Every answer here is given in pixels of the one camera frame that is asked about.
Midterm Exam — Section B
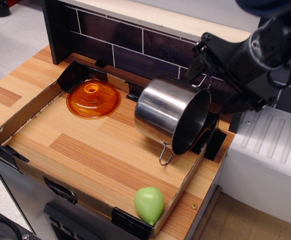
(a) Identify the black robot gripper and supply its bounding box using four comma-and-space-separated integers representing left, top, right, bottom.
185, 17, 291, 115

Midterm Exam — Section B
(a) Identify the stainless steel pot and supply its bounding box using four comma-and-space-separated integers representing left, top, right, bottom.
133, 75, 212, 156

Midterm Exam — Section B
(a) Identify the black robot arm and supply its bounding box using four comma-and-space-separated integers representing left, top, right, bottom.
186, 0, 291, 114

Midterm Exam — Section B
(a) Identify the cardboard fence with black tape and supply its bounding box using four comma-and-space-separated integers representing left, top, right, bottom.
0, 59, 233, 240

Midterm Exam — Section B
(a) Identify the orange transparent pot lid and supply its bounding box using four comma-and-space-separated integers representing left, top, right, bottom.
66, 80, 121, 119

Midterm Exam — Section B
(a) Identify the white drying rack sink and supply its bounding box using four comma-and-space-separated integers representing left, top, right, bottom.
219, 107, 291, 223

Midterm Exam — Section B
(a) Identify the green plastic pear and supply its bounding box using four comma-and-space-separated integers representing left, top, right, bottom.
134, 186, 165, 226

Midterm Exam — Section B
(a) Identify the black oven front panel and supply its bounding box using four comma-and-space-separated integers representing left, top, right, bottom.
43, 203, 106, 240

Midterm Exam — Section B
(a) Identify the dark grey shelf post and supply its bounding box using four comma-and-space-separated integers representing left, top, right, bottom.
229, 105, 246, 134

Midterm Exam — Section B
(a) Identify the dark left shelf post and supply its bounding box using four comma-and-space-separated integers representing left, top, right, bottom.
41, 0, 73, 65

